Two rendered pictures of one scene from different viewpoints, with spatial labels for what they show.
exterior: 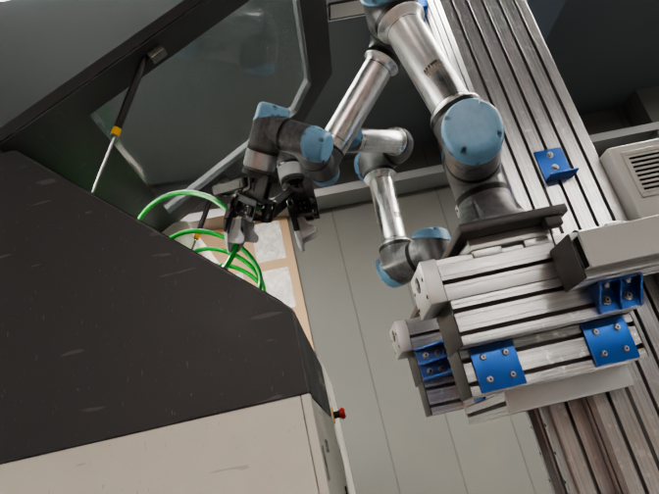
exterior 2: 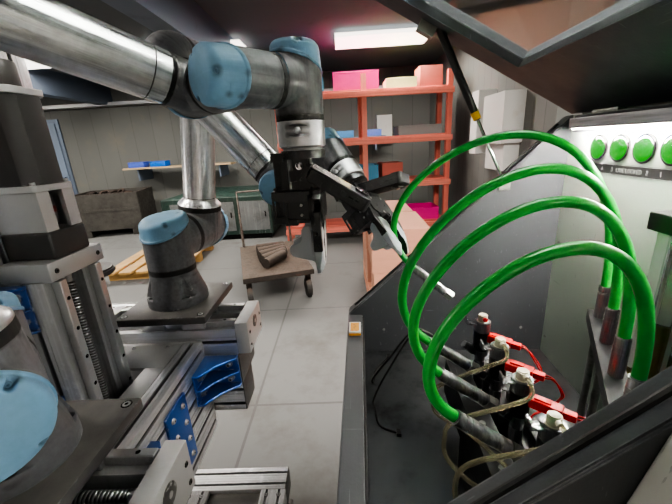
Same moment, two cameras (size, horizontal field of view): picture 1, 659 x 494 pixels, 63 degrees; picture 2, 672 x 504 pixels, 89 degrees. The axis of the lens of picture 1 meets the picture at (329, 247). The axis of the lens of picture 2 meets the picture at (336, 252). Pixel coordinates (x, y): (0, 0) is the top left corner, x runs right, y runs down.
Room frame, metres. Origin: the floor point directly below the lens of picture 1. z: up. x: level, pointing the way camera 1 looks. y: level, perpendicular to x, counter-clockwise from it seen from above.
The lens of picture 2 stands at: (1.91, 0.16, 1.42)
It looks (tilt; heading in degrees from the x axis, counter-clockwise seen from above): 18 degrees down; 186
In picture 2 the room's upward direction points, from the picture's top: 3 degrees counter-clockwise
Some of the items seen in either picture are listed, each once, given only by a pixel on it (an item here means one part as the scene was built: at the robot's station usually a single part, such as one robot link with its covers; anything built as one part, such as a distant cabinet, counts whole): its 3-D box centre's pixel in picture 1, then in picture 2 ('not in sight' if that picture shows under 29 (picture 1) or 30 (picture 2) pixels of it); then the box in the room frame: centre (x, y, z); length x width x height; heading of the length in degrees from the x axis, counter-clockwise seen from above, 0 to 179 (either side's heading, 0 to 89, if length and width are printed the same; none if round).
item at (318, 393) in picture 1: (308, 376); (356, 420); (1.33, 0.12, 0.87); 0.62 x 0.04 x 0.16; 1
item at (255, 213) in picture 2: not in sight; (233, 210); (-4.14, -2.33, 0.35); 1.76 x 1.65 x 0.70; 94
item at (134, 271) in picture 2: not in sight; (167, 258); (-2.26, -2.56, 0.07); 1.40 x 0.96 x 0.13; 6
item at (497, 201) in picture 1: (488, 215); (175, 282); (1.10, -0.36, 1.09); 0.15 x 0.15 x 0.10
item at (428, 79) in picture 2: not in sight; (361, 159); (-3.28, 0.06, 1.17); 2.48 x 0.66 x 2.33; 94
